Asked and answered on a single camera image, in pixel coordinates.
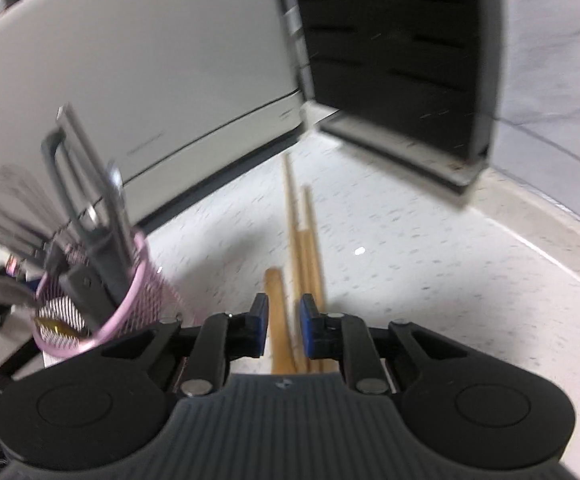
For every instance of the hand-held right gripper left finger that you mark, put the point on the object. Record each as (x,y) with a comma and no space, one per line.
(260,325)

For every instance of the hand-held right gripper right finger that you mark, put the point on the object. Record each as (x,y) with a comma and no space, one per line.
(310,330)

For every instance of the wooden chopstick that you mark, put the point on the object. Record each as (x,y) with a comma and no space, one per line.
(290,200)
(314,240)
(302,270)

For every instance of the pink mesh utensil holder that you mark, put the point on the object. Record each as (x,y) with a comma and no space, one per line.
(140,285)

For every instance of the dark grey tongs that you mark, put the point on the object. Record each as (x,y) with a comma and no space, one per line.
(95,290)

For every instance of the white countertop appliance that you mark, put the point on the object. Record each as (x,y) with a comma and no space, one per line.
(145,60)

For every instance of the black knife block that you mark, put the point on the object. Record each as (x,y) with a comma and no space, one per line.
(394,35)

